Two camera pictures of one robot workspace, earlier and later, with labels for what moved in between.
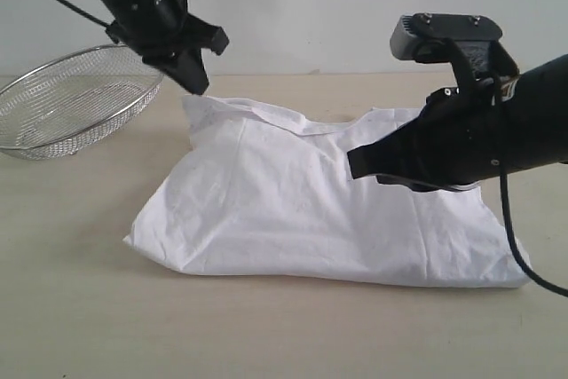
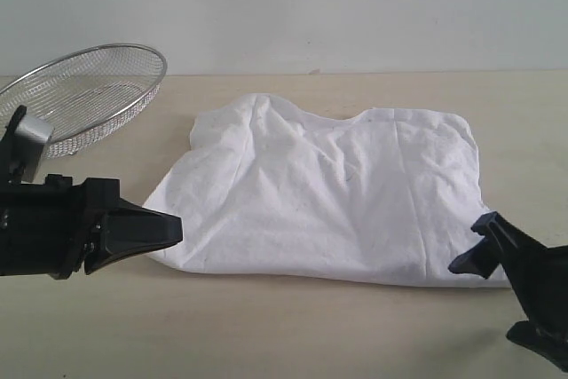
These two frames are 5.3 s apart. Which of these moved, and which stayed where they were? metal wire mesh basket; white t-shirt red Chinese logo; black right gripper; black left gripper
Moved: black left gripper; black right gripper
Stayed: white t-shirt red Chinese logo; metal wire mesh basket
